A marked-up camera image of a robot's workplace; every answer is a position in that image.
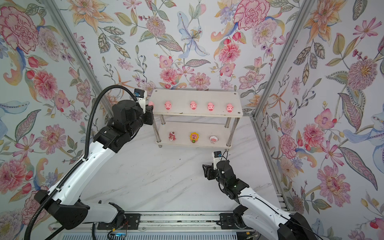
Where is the pink bear white bowl toy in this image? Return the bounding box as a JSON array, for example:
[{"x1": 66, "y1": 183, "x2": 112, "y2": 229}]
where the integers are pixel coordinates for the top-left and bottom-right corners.
[{"x1": 209, "y1": 136, "x2": 219, "y2": 145}]

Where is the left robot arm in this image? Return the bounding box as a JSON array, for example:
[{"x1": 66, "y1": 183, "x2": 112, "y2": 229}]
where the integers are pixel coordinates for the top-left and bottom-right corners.
[{"x1": 35, "y1": 100, "x2": 154, "y2": 230}]

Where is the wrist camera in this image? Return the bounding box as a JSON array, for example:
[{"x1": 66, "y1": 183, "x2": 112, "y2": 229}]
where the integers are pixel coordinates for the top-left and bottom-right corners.
[
  {"x1": 212, "y1": 151, "x2": 223, "y2": 170},
  {"x1": 134, "y1": 89, "x2": 147, "y2": 114}
]

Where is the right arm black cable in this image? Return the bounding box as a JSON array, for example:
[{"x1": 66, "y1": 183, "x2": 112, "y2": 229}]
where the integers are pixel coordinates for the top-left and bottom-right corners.
[{"x1": 217, "y1": 149, "x2": 325, "y2": 240}]

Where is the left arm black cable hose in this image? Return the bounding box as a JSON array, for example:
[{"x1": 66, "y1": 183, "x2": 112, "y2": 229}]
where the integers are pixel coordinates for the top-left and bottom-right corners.
[{"x1": 23, "y1": 84, "x2": 139, "y2": 240}]

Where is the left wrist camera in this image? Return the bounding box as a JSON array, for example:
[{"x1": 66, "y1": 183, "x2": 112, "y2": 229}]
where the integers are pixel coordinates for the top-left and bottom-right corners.
[{"x1": 134, "y1": 89, "x2": 147, "y2": 114}]

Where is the white two-tier shelf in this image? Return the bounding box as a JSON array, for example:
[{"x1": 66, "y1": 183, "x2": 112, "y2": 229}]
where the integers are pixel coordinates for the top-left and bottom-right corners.
[{"x1": 150, "y1": 90, "x2": 243, "y2": 150}]

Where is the aluminium corner post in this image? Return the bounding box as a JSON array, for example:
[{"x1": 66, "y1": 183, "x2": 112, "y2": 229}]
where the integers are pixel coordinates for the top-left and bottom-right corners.
[
  {"x1": 40, "y1": 1, "x2": 105, "y2": 97},
  {"x1": 253, "y1": 0, "x2": 314, "y2": 120}
]

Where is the right aluminium corner post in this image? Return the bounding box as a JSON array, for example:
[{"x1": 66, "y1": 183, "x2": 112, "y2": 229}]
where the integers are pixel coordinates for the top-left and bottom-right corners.
[{"x1": 253, "y1": 0, "x2": 314, "y2": 120}]

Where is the pink bear with strawberry hat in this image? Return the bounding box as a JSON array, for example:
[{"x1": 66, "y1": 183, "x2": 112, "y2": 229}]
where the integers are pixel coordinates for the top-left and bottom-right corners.
[{"x1": 169, "y1": 132, "x2": 176, "y2": 142}]

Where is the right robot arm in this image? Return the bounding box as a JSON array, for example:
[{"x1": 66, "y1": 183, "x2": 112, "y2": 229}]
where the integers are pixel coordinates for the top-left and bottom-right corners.
[{"x1": 202, "y1": 161, "x2": 320, "y2": 240}]

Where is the left aluminium corner post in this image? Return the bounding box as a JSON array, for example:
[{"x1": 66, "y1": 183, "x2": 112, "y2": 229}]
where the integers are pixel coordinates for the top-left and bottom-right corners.
[{"x1": 40, "y1": 1, "x2": 105, "y2": 97}]

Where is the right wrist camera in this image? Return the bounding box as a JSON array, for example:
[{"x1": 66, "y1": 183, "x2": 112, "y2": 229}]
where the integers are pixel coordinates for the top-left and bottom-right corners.
[{"x1": 212, "y1": 151, "x2": 223, "y2": 170}]

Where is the pink bear yellow flower toy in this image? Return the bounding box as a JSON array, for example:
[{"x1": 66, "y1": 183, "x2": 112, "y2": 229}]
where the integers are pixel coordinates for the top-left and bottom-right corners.
[{"x1": 190, "y1": 133, "x2": 200, "y2": 144}]

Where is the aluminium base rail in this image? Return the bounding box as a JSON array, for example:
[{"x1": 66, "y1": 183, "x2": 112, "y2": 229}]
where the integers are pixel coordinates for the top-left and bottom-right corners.
[{"x1": 47, "y1": 211, "x2": 307, "y2": 233}]

